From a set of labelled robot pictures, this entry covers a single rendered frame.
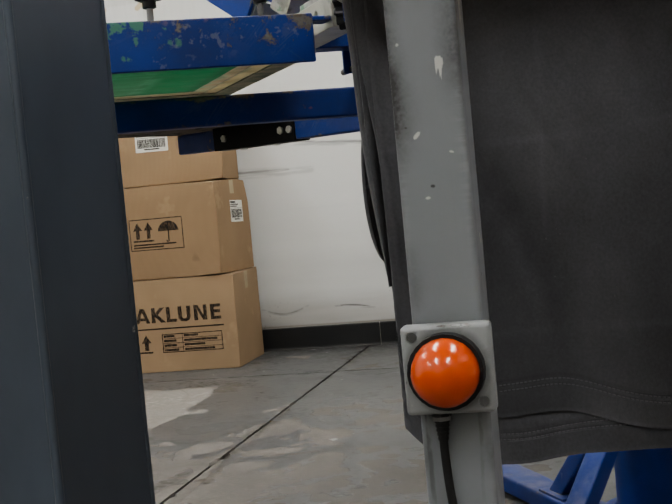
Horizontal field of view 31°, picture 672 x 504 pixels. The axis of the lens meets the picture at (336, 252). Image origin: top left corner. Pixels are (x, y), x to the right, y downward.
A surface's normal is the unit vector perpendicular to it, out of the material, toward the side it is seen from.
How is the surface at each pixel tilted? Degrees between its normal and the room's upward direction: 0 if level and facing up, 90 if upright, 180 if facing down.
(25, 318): 90
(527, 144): 96
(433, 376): 80
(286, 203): 90
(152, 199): 89
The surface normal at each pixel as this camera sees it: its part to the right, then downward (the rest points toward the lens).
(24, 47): 0.94, -0.07
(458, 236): -0.22, 0.07
